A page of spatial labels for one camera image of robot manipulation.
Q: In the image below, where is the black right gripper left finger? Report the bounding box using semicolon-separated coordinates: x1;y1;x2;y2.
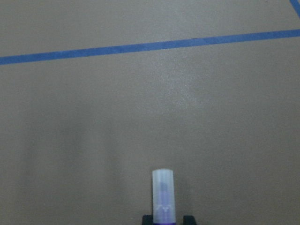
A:
142;215;153;225

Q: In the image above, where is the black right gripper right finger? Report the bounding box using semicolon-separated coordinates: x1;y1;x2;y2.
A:
182;215;196;225

